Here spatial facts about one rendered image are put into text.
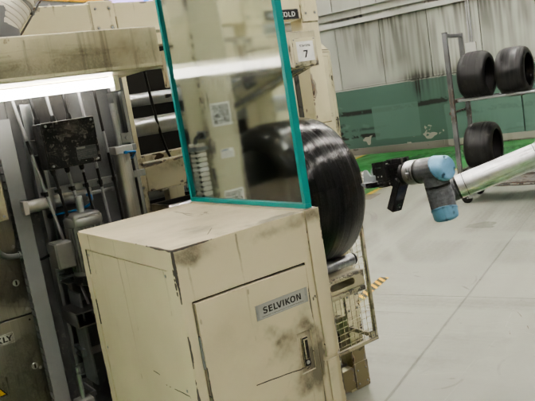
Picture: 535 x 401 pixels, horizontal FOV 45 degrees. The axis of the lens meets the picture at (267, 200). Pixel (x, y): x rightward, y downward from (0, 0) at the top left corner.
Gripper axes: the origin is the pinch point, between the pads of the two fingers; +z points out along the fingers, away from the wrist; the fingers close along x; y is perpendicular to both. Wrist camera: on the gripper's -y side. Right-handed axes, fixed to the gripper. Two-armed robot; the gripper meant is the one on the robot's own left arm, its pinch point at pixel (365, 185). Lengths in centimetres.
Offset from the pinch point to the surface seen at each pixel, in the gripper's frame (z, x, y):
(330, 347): -35, 55, -32
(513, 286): 119, -227, -106
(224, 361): -36, 85, -25
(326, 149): 11.9, 2.7, 14.7
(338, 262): 23.4, -1.2, -26.3
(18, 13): 47, 83, 77
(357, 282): 21.9, -6.4, -35.3
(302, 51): 47, -26, 56
